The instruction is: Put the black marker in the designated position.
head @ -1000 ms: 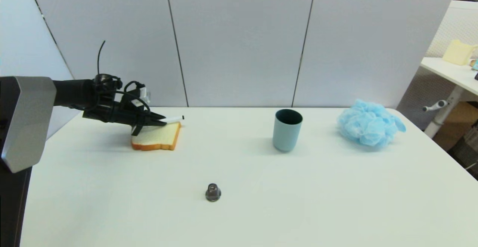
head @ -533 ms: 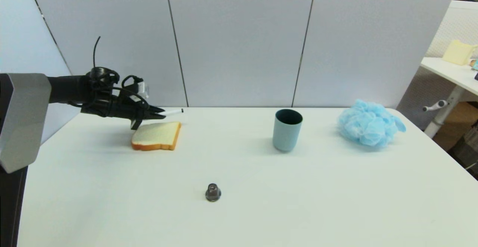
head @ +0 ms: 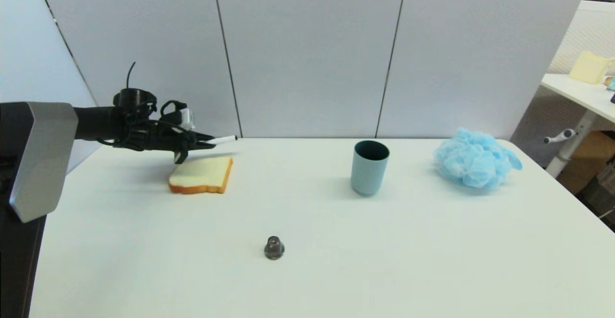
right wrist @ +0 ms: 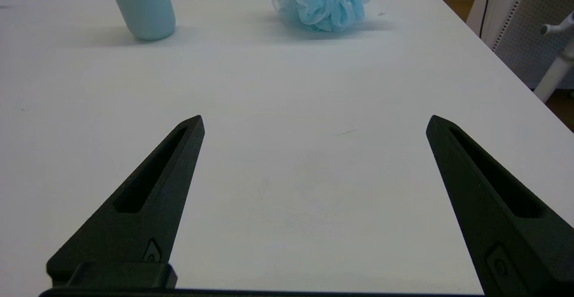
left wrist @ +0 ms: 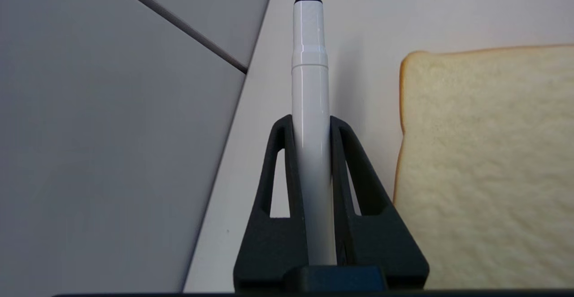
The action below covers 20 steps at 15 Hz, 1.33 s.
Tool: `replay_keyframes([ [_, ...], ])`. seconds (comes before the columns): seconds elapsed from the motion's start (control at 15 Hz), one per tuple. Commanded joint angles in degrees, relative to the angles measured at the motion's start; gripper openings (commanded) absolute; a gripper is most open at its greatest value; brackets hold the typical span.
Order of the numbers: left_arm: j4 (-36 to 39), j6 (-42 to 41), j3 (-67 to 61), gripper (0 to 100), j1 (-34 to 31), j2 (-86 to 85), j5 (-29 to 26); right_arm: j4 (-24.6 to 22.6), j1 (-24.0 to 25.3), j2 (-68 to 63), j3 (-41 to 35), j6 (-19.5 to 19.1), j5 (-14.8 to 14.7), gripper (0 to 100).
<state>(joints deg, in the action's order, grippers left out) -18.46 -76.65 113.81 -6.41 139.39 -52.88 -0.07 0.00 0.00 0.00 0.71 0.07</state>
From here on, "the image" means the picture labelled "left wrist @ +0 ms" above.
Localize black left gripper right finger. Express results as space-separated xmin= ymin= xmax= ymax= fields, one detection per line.
xmin=330 ymin=116 xmax=430 ymax=288

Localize toast bread slice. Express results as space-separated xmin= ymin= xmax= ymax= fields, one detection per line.
xmin=393 ymin=44 xmax=574 ymax=291

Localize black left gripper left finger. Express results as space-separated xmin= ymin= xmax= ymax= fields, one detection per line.
xmin=233 ymin=114 xmax=310 ymax=291

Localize white marker with black cap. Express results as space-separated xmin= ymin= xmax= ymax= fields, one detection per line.
xmin=291 ymin=0 xmax=338 ymax=267

